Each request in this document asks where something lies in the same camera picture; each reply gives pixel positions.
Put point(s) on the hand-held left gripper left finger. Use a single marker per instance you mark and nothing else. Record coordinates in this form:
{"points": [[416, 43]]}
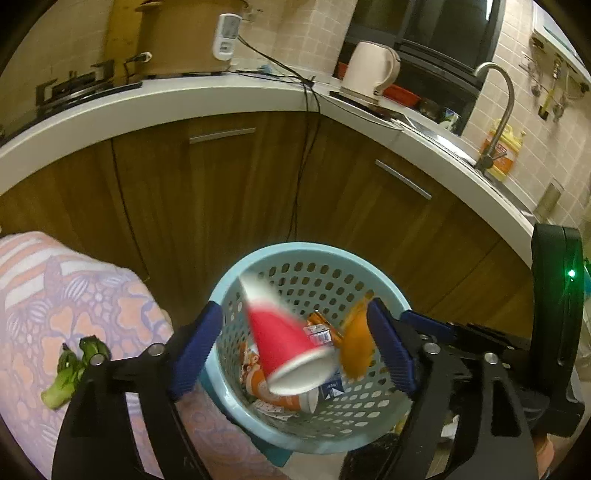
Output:
{"points": [[196, 353]]}

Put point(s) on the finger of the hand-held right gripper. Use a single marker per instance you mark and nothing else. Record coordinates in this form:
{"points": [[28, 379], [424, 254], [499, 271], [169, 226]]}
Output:
{"points": [[485, 337]]}

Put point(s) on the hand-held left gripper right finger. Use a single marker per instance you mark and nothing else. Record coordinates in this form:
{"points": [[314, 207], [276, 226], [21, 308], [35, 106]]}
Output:
{"points": [[392, 353]]}

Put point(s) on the orange peel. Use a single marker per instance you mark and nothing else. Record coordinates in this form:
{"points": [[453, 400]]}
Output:
{"points": [[358, 346]]}

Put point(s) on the orange printed snack packet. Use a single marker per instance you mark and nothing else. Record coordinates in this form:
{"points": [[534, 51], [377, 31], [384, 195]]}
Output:
{"points": [[249, 362]]}

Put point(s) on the white and blue milk carton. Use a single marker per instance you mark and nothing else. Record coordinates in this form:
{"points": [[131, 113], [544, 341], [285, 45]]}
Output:
{"points": [[330, 387]]}

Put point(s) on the red and white paper cup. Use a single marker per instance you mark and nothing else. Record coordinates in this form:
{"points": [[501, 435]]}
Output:
{"points": [[286, 341]]}

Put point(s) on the orange cylinder container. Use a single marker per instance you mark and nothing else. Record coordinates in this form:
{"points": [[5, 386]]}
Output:
{"points": [[295, 400]]}

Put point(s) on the light blue plastic basket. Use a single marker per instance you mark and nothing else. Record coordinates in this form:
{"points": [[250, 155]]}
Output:
{"points": [[318, 272]]}

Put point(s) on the metal cup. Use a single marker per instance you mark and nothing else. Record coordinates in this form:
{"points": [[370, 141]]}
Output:
{"points": [[548, 201]]}

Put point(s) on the green vegetable stem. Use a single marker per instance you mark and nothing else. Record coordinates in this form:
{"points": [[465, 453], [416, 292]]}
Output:
{"points": [[67, 381]]}

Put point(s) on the pink floral tablecloth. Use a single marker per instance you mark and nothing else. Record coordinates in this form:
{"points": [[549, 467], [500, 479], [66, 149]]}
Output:
{"points": [[69, 295]]}

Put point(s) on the wooden kitchen cabinet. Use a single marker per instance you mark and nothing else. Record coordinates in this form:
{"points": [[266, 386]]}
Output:
{"points": [[207, 194]]}

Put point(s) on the yellow dish soap bottle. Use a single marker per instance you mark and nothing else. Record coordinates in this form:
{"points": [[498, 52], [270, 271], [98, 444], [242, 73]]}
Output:
{"points": [[508, 154]]}

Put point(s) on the printed mug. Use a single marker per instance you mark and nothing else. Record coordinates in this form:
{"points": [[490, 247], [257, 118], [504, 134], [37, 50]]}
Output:
{"points": [[449, 121]]}

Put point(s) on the steel kitchen faucet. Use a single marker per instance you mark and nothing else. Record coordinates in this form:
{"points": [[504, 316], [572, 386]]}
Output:
{"points": [[507, 106]]}

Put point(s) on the red bowl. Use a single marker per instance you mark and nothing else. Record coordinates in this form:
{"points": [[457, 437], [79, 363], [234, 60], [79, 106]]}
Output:
{"points": [[401, 94]]}

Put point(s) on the white electric kettle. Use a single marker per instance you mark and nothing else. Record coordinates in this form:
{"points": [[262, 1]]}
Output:
{"points": [[367, 69]]}

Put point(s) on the black gas stove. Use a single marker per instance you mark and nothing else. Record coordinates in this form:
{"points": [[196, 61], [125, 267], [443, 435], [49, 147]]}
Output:
{"points": [[78, 90]]}

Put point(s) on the brown rice cooker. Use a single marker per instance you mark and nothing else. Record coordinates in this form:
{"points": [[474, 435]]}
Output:
{"points": [[184, 37]]}

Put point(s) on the white plug-in timer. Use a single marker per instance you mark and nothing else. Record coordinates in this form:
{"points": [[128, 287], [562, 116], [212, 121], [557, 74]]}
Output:
{"points": [[225, 37]]}

